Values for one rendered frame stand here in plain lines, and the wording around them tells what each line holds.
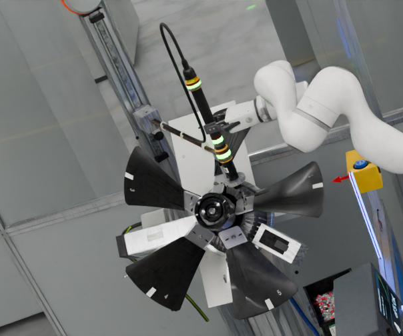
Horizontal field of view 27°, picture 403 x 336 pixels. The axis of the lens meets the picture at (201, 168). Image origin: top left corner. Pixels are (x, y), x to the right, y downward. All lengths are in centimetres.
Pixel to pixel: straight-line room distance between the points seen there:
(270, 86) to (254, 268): 76
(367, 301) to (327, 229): 160
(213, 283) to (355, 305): 101
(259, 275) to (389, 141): 80
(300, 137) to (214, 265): 101
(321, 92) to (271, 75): 15
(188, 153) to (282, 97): 100
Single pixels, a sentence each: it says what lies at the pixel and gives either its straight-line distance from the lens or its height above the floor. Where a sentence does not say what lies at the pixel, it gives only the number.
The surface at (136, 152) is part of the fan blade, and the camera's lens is 277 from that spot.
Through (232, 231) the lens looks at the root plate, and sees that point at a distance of 269.
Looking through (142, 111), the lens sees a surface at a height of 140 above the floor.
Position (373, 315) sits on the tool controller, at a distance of 194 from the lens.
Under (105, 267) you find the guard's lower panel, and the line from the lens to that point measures 379.
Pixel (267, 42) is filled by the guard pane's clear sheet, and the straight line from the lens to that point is 320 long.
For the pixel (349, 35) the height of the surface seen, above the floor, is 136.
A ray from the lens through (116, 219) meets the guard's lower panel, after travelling 364.
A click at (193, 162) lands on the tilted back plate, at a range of 299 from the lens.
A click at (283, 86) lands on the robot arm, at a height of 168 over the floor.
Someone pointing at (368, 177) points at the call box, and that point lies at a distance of 288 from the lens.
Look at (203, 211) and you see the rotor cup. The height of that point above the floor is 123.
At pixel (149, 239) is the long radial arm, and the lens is 289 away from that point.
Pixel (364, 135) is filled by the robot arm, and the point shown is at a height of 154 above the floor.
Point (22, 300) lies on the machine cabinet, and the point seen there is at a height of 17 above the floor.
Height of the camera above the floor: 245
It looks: 25 degrees down
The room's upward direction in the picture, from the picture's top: 24 degrees counter-clockwise
